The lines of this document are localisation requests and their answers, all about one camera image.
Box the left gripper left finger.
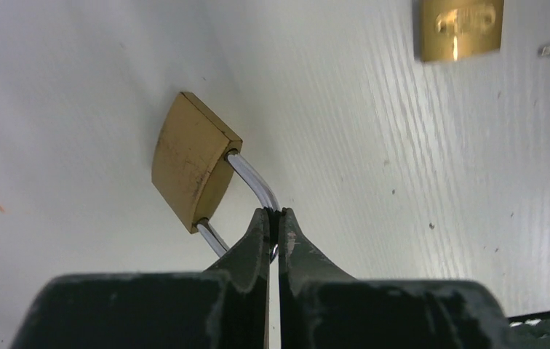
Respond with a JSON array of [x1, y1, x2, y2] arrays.
[[11, 209, 271, 348]]

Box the small brass padlock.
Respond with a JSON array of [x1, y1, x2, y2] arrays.
[[418, 0, 504, 63]]

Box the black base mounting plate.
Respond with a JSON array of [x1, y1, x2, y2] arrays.
[[509, 308, 550, 349]]

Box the large brass padlock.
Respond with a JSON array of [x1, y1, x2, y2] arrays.
[[151, 92, 281, 257]]

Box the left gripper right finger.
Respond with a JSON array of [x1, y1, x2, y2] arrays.
[[278, 209, 516, 348]]

